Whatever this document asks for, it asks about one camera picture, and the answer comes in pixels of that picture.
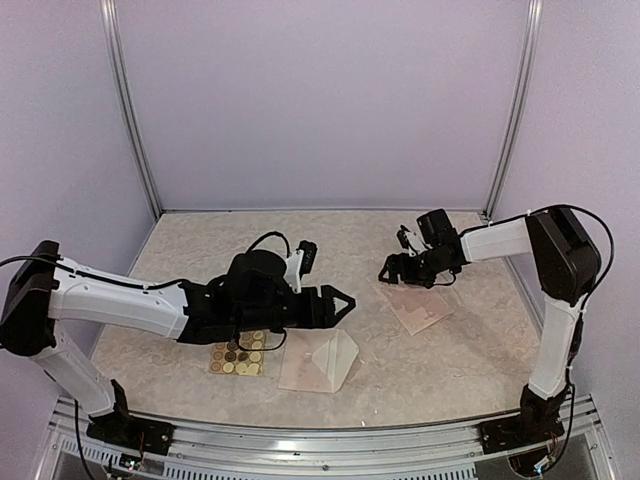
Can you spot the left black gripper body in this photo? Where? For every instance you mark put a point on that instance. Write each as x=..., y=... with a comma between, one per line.
x=305, y=317

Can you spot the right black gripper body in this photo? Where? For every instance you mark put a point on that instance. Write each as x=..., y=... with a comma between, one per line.
x=422, y=272

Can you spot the pink printed card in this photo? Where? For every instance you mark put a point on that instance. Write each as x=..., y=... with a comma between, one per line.
x=415, y=308

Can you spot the pink envelope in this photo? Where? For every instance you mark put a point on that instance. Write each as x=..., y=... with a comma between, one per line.
x=298, y=372

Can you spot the wax seal sticker sheet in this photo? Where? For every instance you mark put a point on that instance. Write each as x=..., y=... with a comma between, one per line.
x=243, y=358

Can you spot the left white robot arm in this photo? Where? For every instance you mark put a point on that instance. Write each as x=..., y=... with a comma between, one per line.
x=260, y=291

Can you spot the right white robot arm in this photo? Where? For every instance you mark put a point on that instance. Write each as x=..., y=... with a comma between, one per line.
x=568, y=264

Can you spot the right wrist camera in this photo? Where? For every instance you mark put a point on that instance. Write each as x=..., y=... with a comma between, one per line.
x=409, y=241

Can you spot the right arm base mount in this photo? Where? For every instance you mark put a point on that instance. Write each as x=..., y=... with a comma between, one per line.
x=537, y=420

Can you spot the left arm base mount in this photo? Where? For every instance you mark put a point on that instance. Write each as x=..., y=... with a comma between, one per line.
x=121, y=428

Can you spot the front aluminium rail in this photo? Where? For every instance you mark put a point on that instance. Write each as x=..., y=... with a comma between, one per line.
x=463, y=449

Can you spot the right aluminium frame post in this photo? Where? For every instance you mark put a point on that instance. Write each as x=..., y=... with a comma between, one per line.
x=517, y=107

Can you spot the aluminium frame post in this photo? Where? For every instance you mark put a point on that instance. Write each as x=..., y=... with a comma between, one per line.
x=116, y=56
x=517, y=107

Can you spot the left aluminium frame post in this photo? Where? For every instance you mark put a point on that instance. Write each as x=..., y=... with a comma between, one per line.
x=116, y=56

